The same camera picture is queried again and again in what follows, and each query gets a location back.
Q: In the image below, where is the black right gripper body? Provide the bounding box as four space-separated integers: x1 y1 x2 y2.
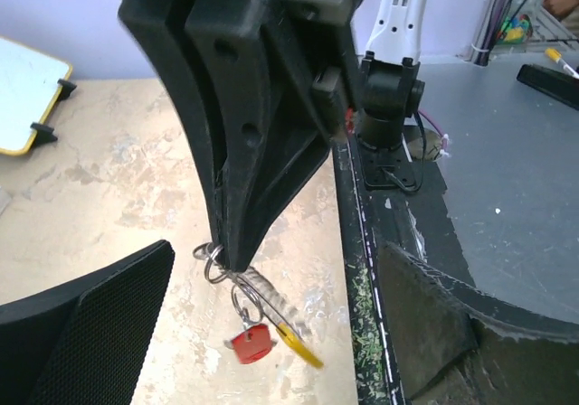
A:
252 0 362 141

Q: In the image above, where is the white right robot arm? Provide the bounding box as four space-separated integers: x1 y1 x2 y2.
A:
118 0 426 273

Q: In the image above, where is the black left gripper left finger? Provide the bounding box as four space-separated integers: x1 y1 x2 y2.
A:
1 240 175 404

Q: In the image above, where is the red key tag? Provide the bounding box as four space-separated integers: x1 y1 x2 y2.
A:
223 324 277 365

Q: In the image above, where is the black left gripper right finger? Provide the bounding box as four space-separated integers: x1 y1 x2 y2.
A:
377 244 578 404

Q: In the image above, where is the metal keyring organizer with rings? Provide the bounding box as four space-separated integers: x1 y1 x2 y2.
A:
193 242 311 339

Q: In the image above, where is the yellow framed whiteboard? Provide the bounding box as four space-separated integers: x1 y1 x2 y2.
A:
1 37 76 156

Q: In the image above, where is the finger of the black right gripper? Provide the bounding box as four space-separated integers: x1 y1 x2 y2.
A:
184 0 329 272
119 0 235 260

